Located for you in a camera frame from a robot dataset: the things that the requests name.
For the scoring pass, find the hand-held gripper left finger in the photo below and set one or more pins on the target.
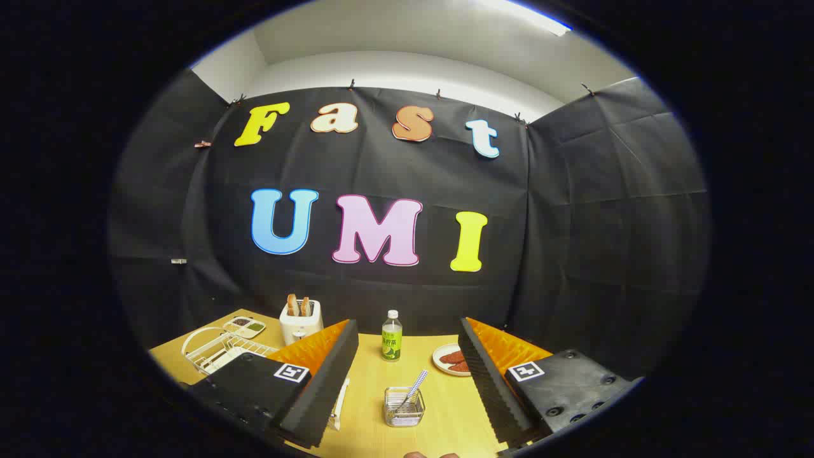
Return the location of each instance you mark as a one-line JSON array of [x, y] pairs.
[[318, 394]]

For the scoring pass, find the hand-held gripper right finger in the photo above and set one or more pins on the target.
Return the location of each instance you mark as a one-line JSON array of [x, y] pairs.
[[493, 394]]

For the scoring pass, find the white round plate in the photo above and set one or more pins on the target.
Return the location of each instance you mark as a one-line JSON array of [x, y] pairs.
[[442, 362]]

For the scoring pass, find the red meat slice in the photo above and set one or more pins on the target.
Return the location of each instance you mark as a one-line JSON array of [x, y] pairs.
[[453, 356], [462, 367]]

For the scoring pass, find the white toaster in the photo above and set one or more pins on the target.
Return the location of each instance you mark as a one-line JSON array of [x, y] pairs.
[[300, 327]]

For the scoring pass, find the toast slice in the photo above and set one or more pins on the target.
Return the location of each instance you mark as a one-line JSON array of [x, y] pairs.
[[306, 306], [292, 305]]

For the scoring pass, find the green label drink bottle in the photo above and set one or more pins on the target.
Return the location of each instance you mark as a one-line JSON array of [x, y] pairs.
[[392, 343]]

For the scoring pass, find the white compartment sauce tray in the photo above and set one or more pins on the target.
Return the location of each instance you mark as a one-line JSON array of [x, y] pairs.
[[245, 327]]

